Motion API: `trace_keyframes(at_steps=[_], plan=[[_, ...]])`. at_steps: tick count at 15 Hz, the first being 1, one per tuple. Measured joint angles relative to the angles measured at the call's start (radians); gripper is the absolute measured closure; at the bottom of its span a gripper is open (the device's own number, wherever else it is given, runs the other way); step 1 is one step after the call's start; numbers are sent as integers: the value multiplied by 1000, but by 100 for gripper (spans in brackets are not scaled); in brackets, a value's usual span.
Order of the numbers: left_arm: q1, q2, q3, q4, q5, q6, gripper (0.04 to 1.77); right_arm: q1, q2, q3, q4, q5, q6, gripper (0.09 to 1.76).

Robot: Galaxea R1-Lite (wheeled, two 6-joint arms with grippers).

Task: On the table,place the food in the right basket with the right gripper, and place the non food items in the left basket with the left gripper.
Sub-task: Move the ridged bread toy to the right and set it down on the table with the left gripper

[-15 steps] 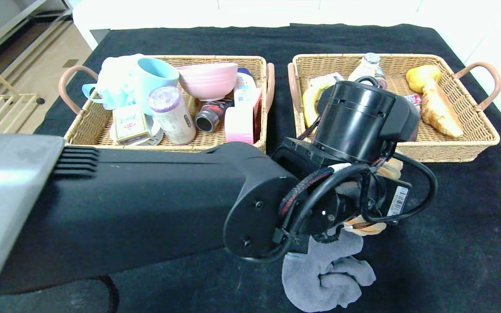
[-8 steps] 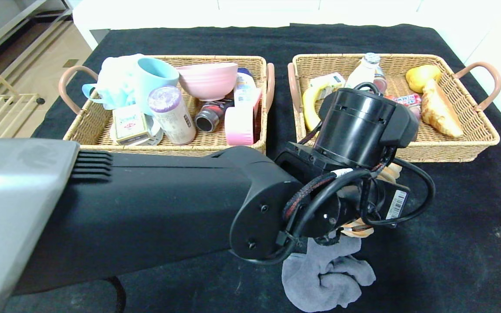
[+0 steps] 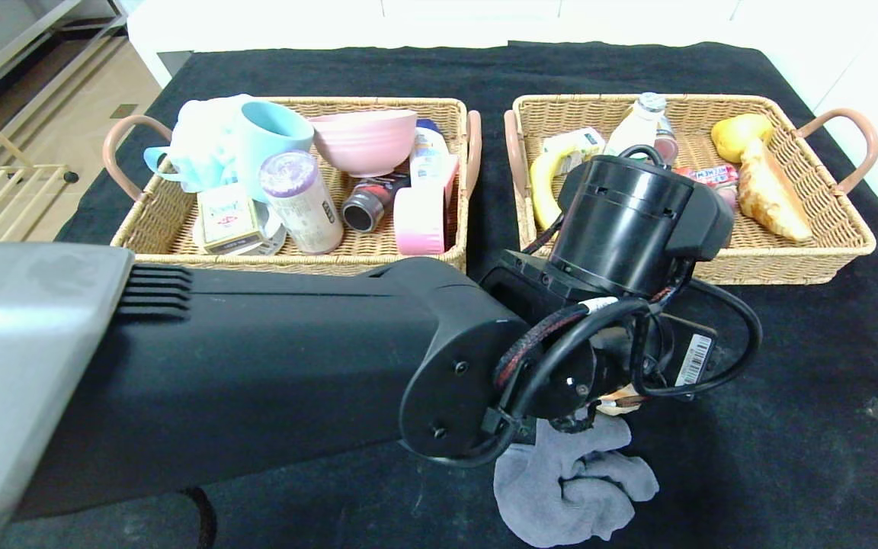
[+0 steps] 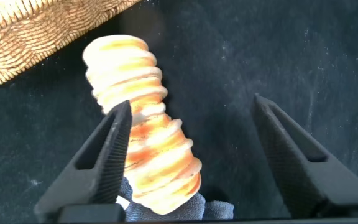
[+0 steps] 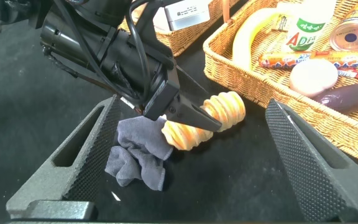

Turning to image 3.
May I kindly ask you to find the wicker basket with brown handles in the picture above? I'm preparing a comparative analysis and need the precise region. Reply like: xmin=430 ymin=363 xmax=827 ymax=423
xmin=504 ymin=93 xmax=878 ymax=287
xmin=102 ymin=96 xmax=483 ymax=275

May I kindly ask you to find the yellow banana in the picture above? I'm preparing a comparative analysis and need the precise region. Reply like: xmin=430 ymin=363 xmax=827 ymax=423
xmin=529 ymin=146 xmax=583 ymax=231

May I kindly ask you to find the striped bread roll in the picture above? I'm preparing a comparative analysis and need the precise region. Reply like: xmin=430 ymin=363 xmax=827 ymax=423
xmin=598 ymin=385 xmax=646 ymax=417

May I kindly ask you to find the white drink bottle green label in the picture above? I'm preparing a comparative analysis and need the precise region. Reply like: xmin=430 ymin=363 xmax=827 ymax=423
xmin=604 ymin=92 xmax=668 ymax=159

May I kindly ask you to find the black and red tube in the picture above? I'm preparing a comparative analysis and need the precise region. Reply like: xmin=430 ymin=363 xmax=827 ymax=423
xmin=341 ymin=174 xmax=411 ymax=234

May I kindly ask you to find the beige canister with purple lid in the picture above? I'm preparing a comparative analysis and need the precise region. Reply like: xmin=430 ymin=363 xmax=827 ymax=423
xmin=258 ymin=150 xmax=345 ymax=255

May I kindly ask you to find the golden croissant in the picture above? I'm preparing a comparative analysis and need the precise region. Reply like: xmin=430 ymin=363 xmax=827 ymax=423
xmin=737 ymin=138 xmax=813 ymax=243

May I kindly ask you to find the grey towel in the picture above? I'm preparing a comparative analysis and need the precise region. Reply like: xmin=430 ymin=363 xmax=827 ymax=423
xmin=493 ymin=413 xmax=659 ymax=549

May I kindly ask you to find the light blue mug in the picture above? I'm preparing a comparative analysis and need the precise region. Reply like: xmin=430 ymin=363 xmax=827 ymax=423
xmin=237 ymin=100 xmax=316 ymax=204

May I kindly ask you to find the green and white soap box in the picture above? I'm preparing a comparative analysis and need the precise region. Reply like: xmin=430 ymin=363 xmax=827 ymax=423
xmin=195 ymin=183 xmax=266 ymax=255

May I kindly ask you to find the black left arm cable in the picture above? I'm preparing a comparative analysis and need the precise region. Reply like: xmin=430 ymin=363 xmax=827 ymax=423
xmin=424 ymin=143 xmax=764 ymax=469

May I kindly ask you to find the beige wheeled rack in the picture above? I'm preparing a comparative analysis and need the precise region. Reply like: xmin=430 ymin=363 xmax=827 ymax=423
xmin=0 ymin=88 xmax=80 ymax=243

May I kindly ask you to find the light blue bath loofah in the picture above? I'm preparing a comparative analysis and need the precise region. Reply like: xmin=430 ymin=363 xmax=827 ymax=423
xmin=143 ymin=95 xmax=257 ymax=194

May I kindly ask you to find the pink saucepan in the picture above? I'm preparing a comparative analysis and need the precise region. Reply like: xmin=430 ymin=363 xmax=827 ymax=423
xmin=393 ymin=155 xmax=460 ymax=255

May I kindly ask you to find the white lotion tube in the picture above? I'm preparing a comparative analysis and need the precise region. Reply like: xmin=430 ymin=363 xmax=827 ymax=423
xmin=409 ymin=120 xmax=455 ymax=188

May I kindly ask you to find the pink wrapped candy bar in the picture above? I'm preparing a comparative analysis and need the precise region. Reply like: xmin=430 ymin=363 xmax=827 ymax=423
xmin=674 ymin=165 xmax=739 ymax=188

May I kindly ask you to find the white plastic packet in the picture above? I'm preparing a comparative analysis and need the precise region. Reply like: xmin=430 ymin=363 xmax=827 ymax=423
xmin=255 ymin=213 xmax=289 ymax=257

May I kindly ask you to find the yellow lemon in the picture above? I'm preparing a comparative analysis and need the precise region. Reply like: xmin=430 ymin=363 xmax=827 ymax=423
xmin=710 ymin=113 xmax=774 ymax=164

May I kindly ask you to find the small white yellow carton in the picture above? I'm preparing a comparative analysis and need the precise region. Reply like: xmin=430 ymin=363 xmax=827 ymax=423
xmin=543 ymin=127 xmax=606 ymax=175

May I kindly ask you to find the pink ribbed bowl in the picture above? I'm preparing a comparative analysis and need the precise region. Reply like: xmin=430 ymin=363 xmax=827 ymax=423
xmin=308 ymin=109 xmax=418 ymax=178

